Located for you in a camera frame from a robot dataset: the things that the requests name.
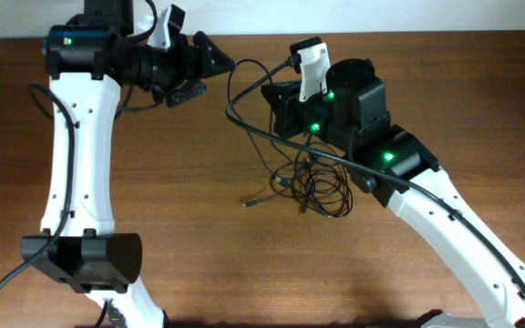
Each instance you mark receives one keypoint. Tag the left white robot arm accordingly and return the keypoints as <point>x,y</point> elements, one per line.
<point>89,60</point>

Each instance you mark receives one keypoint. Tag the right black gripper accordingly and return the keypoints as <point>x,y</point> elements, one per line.
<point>287,112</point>

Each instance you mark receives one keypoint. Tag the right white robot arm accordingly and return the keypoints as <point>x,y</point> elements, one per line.
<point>347,110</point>

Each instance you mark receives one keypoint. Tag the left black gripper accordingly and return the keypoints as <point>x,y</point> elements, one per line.
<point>189,61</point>

